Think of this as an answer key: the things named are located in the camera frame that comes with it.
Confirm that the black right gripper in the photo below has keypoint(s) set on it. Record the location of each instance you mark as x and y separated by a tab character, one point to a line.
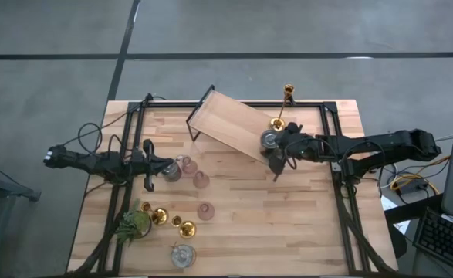
299	144

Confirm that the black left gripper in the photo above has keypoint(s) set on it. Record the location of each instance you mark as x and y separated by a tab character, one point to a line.
148	166

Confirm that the orange apple cinnamon candle jar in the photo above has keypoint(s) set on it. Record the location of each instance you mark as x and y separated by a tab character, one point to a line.
268	140

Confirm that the grey wood-pattern candle jar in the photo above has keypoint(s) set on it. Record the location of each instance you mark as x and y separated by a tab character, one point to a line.
172	173

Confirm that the gold candlestick holder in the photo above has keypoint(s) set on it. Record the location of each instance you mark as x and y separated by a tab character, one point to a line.
187	229
159	216
277	123

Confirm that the pink ribbed glass candle holder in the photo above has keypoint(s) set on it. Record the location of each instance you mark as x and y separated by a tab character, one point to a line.
189	167
205	211
201	180

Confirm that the clear glass jar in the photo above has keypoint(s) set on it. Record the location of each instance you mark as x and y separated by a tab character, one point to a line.
183	256

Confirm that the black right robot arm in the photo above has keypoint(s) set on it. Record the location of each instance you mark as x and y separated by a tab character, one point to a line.
384	144

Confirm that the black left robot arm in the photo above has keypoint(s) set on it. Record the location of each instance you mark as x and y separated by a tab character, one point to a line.
91	163

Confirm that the succulent plant in black pot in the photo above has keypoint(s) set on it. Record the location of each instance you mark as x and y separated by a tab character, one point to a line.
135	226

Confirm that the white paper sheet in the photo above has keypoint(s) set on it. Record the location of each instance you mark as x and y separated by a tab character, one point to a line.
386	202

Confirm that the black power adapter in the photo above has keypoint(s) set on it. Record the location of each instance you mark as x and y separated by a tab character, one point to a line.
413	188

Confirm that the grey metal stand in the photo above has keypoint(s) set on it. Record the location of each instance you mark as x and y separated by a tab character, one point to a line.
6	189

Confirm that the black keyboard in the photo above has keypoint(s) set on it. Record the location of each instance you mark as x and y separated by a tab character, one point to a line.
442	239

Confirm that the wooden shelf riser black frame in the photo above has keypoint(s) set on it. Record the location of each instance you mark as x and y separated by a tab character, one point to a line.
230	121

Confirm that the black aluminium table frame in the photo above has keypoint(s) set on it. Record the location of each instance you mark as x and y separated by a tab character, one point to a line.
164	104

